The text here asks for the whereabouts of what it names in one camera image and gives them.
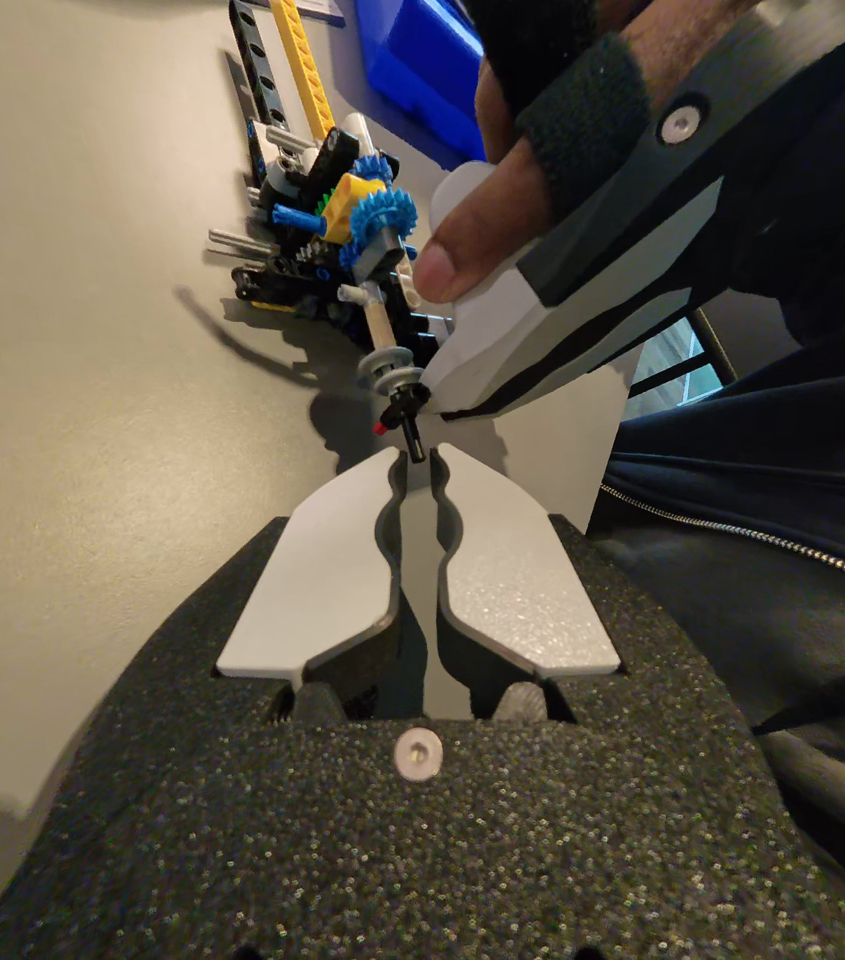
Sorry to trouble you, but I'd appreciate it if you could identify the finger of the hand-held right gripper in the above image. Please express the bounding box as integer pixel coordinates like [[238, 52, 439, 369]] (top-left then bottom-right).
[[441, 287, 695, 423], [421, 178, 725, 414]]

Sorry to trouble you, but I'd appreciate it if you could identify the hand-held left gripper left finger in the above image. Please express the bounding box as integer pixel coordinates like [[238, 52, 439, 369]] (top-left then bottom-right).
[[214, 446, 404, 684]]

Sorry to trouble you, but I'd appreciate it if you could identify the blue plastic storage bin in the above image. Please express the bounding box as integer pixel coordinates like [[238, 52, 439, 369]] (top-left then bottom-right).
[[355, 0, 490, 172]]

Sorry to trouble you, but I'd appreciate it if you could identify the multicoloured lego model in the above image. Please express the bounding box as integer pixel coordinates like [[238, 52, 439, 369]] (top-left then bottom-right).
[[205, 0, 457, 440]]

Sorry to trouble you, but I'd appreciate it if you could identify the person's right hand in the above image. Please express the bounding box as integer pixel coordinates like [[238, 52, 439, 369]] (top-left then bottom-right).
[[415, 0, 763, 305]]

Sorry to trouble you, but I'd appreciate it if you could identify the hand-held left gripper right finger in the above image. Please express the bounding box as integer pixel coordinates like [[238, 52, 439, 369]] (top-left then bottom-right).
[[430, 441, 624, 681]]

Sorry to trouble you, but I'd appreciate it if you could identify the dark zip jacket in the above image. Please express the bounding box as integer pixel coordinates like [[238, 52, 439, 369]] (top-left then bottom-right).
[[587, 0, 845, 909]]

